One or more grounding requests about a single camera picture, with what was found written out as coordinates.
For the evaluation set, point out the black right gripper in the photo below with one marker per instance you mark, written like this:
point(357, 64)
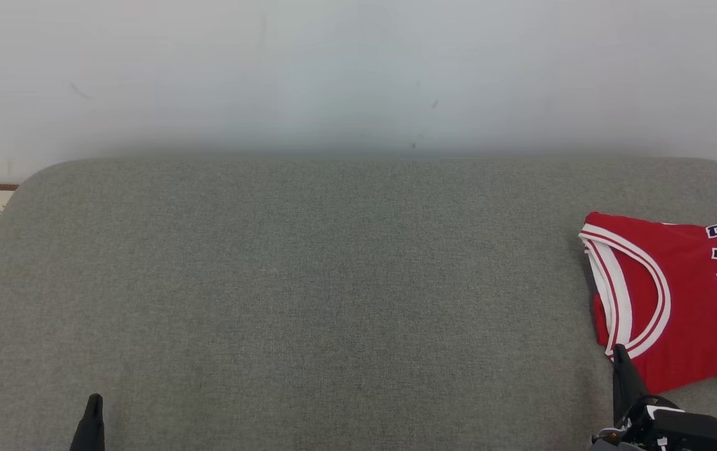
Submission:
point(684, 432)

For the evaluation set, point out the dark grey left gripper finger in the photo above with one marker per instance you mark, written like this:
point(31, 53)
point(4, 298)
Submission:
point(90, 429)

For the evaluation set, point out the red jersey with white sleeves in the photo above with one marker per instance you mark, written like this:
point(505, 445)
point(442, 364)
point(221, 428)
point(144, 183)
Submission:
point(696, 300)

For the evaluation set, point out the grey fabric panel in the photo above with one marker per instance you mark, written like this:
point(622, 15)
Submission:
point(333, 300)

